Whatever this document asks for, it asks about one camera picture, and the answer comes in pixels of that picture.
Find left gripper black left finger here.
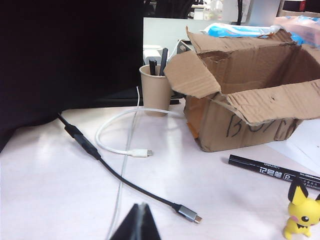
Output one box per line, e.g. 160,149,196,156
107,203,143,240

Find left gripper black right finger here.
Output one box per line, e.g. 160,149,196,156
140,202,162,240

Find yellow Pichu doll black ears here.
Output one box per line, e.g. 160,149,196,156
283,178,320,238

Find cardboard box marked BOX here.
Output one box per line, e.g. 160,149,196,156
163,24,320,153

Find black marker pen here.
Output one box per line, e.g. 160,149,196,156
227,154,320,192

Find brown paper cup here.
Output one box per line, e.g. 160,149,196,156
139,64,175,117

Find long black stick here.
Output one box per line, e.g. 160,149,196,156
159,47,169,77

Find large black monitor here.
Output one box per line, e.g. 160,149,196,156
0,0,145,153

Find blue wet wipes pack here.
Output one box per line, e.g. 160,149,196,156
199,15,311,46

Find pink tissue pack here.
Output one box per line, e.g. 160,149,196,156
273,16,320,48

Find white USB-C cable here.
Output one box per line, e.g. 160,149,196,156
95,86,185,159

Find black USB-C cable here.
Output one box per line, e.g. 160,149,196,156
56,112,203,225

